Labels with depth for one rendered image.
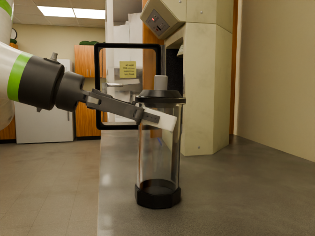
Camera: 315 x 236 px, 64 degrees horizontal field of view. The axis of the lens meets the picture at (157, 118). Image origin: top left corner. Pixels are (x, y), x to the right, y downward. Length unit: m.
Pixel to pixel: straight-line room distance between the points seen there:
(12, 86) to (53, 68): 0.07
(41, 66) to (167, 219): 0.36
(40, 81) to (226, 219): 0.42
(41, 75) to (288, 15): 0.95
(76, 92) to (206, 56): 0.56
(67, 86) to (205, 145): 0.60
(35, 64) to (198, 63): 0.58
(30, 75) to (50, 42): 6.12
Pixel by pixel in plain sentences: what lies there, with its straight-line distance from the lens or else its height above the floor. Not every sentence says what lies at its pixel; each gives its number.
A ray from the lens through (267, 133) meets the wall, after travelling 1.23.
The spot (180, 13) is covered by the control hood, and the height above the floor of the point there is 1.44.
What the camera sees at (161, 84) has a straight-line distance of 0.52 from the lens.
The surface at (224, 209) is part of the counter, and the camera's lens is 0.56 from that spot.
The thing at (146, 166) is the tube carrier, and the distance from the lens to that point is 0.52.
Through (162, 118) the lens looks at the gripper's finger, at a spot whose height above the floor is 1.13.
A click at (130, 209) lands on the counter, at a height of 0.94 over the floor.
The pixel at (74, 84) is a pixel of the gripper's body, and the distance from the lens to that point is 0.49.
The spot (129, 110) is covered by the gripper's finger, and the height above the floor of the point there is 1.15.
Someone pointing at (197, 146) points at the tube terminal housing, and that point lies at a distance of 0.94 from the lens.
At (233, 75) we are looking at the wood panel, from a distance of 1.40.
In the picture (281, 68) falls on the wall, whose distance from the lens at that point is 1.16.
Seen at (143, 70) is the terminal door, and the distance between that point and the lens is 1.19.
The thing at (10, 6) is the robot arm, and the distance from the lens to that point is 0.90.
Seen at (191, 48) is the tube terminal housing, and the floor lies 1.32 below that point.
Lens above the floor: 1.18
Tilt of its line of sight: 7 degrees down
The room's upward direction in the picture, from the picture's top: straight up
